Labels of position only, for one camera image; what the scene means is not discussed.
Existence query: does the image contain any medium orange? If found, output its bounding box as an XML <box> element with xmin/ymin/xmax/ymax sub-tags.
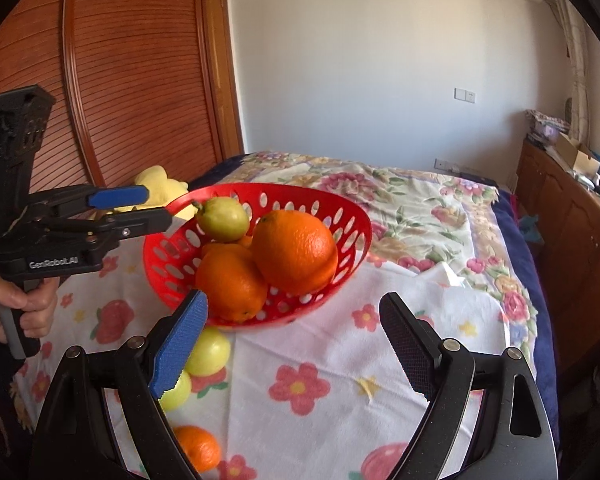
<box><xmin>196</xmin><ymin>244</ymin><xmax>269</xmax><ymax>323</ymax></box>

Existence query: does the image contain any patterned curtain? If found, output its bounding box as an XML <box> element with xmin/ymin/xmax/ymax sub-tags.
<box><xmin>547</xmin><ymin>0</ymin><xmax>594</xmax><ymax>142</ymax></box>

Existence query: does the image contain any wooden cabinet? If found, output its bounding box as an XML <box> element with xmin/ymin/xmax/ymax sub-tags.
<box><xmin>515</xmin><ymin>137</ymin><xmax>600</xmax><ymax>403</ymax></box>

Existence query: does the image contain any yellow plush toy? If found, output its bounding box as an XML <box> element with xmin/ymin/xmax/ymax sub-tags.
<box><xmin>111</xmin><ymin>165</ymin><xmax>189</xmax><ymax>214</ymax></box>

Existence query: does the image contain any large orange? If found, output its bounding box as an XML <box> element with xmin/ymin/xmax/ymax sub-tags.
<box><xmin>252</xmin><ymin>210</ymin><xmax>339</xmax><ymax>296</ymax></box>

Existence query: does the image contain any wooden slatted wardrobe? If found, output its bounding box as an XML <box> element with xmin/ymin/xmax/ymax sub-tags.
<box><xmin>0</xmin><ymin>0</ymin><xmax>246</xmax><ymax>211</ymax></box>

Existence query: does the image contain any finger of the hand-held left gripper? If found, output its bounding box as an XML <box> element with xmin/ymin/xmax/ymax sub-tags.
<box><xmin>42</xmin><ymin>207</ymin><xmax>174</xmax><ymax>241</ymax></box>
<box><xmin>27</xmin><ymin>184</ymin><xmax>149</xmax><ymax>219</ymax></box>

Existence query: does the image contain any strawberry print white cloth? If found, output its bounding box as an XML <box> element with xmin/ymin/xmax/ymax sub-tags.
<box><xmin>10</xmin><ymin>240</ymin><xmax>512</xmax><ymax>480</ymax></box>

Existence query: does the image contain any pile of folded cloth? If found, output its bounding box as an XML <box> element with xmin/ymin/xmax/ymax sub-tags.
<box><xmin>525</xmin><ymin>108</ymin><xmax>572</xmax><ymax>144</ymax></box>

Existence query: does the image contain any person's left hand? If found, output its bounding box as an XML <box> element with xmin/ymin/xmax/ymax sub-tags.
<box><xmin>0</xmin><ymin>275</ymin><xmax>61</xmax><ymax>346</ymax></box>

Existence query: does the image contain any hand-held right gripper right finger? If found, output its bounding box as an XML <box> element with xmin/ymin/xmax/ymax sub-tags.
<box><xmin>379</xmin><ymin>291</ymin><xmax>561</xmax><ymax>480</ymax></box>

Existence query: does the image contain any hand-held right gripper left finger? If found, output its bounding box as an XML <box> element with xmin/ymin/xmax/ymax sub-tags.
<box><xmin>30</xmin><ymin>289</ymin><xmax>210</xmax><ymax>480</ymax></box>

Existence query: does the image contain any yellow-green pear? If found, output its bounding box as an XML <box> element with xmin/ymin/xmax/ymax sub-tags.
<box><xmin>194</xmin><ymin>197</ymin><xmax>251</xmax><ymax>241</ymax></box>

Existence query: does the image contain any floral blanket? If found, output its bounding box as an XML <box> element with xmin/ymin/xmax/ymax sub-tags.
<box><xmin>187</xmin><ymin>150</ymin><xmax>561</xmax><ymax>461</ymax></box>

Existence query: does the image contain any blue cloth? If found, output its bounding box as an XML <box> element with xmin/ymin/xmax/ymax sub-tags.
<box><xmin>517</xmin><ymin>213</ymin><xmax>544</xmax><ymax>244</ymax></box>

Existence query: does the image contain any cardboard box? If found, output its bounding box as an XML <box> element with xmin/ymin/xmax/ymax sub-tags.
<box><xmin>555</xmin><ymin>132</ymin><xmax>600</xmax><ymax>177</ymax></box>

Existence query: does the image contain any red perforated plastic basket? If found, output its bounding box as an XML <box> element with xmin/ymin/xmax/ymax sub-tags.
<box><xmin>142</xmin><ymin>183</ymin><xmax>373</xmax><ymax>330</ymax></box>

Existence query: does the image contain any small green fruit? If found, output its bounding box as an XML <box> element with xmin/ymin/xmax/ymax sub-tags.
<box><xmin>159</xmin><ymin>370</ymin><xmax>193</xmax><ymax>412</ymax></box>
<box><xmin>185</xmin><ymin>327</ymin><xmax>231</xmax><ymax>377</ymax></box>

